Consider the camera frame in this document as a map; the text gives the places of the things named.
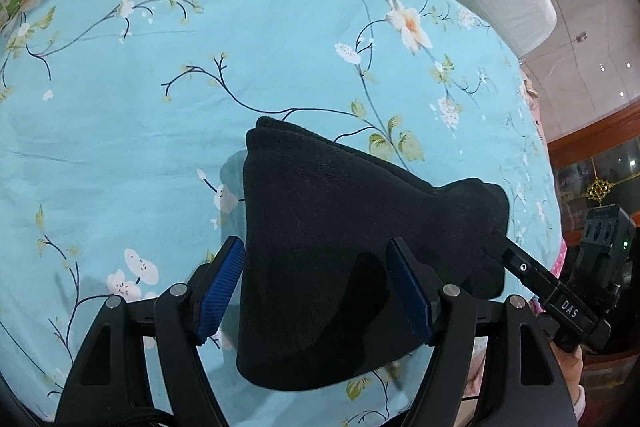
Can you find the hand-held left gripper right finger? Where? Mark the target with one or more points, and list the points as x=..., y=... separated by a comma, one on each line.
x=407, y=287

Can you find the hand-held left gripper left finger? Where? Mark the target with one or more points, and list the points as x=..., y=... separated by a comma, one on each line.
x=220, y=287

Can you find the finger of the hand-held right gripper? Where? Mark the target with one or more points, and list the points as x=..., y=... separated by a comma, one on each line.
x=522, y=269

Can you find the black pants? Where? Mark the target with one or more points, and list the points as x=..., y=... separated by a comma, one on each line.
x=325, y=232

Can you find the person's right hand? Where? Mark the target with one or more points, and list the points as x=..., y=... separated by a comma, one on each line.
x=567, y=367

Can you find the pink dotted cloth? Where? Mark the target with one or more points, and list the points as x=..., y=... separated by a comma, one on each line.
x=560, y=264

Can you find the gold ornament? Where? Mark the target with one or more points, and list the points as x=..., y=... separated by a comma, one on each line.
x=598, y=192

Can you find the wooden glass cabinet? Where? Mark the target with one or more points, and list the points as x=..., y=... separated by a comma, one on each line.
x=600, y=142

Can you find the light blue floral bedsheet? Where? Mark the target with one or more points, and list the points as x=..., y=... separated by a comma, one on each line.
x=150, y=132

